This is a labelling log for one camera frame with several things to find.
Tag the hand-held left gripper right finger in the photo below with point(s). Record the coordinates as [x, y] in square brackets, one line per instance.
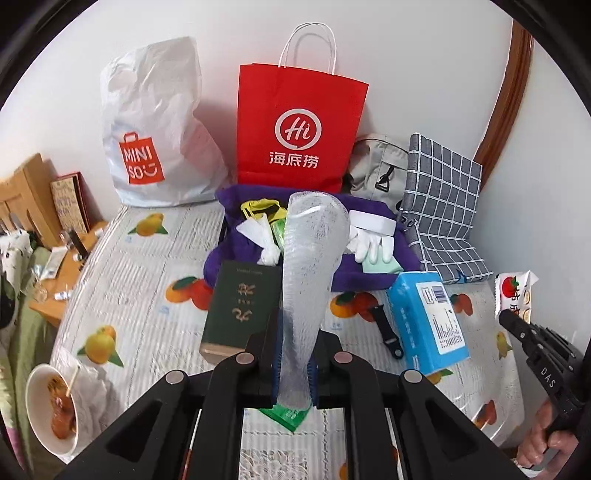
[311, 383]

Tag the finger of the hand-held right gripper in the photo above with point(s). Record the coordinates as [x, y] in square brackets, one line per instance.
[512, 325]

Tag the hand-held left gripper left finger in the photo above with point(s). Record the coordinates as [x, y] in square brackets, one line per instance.
[277, 360]

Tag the clear plastic bag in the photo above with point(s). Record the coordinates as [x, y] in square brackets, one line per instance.
[309, 258]
[92, 387]

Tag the purple fabric storage bin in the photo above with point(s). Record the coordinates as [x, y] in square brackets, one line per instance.
[231, 258]

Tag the person's right hand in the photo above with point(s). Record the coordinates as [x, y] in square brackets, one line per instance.
[538, 434]

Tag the tomato-print snack packet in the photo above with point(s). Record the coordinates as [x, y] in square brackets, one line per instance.
[512, 290]

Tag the dark green book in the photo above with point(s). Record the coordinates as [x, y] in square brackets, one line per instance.
[240, 314]

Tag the blue tissue box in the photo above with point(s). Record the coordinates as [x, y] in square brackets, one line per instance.
[415, 323]

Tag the crumpled white plastic bag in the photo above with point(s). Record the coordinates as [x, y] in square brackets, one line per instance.
[263, 235]

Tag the light green packet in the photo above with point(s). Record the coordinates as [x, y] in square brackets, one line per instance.
[280, 229]

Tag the mint green cloth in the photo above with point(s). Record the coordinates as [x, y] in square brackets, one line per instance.
[381, 266]

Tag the orange-print tablecloth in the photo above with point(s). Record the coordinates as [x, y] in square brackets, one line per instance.
[152, 286]

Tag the yellow and black cloth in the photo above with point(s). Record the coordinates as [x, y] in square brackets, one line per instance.
[268, 207]

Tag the grey checked cushion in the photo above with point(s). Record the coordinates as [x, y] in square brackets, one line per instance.
[443, 184]

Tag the white gloves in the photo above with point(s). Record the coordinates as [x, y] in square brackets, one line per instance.
[369, 221]

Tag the wooden skewer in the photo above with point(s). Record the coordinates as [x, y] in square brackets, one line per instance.
[72, 381]

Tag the grey backpack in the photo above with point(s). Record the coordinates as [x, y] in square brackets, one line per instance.
[374, 161]

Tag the fried food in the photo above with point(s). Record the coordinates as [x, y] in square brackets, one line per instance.
[62, 410]

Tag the wooden side table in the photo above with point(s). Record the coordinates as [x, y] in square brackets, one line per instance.
[69, 267]

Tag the white tube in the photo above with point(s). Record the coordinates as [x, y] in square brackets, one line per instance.
[53, 263]

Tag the white paper bowl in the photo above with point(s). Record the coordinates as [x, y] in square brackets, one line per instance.
[37, 406]

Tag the red-edged book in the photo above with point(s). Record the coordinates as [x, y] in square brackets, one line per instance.
[69, 203]

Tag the red paper bag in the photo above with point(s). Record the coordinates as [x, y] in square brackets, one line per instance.
[300, 92]

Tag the white plastic shopping bag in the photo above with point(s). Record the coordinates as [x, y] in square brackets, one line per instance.
[157, 115]

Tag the wooden headboard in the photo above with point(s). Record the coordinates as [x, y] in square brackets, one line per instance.
[27, 194]

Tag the brown wooden door frame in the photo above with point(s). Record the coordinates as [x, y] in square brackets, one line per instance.
[508, 92]

